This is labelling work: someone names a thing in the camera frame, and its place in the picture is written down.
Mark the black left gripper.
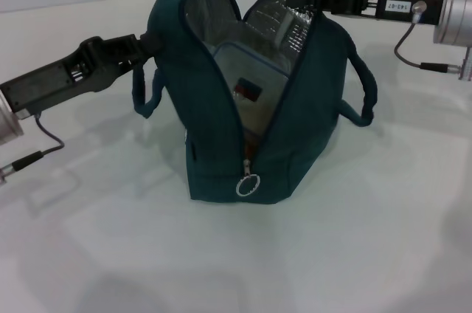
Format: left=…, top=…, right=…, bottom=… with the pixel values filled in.
left=0, top=29, right=167, bottom=120

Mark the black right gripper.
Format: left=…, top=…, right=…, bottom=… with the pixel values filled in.
left=286, top=0, right=445, bottom=27

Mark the clear plastic food container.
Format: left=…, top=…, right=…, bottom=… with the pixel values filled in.
left=210, top=40, right=291, bottom=137

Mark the dark teal fabric lunch bag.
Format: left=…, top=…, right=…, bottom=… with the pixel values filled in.
left=131, top=0, right=378, bottom=205

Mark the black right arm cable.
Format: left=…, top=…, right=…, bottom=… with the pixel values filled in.
left=393, top=1, right=472, bottom=82

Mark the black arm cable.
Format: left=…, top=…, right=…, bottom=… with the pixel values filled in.
left=0, top=113, right=66, bottom=184
left=393, top=1, right=472, bottom=82

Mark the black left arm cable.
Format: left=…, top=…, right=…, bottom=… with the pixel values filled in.
left=0, top=113, right=66, bottom=184

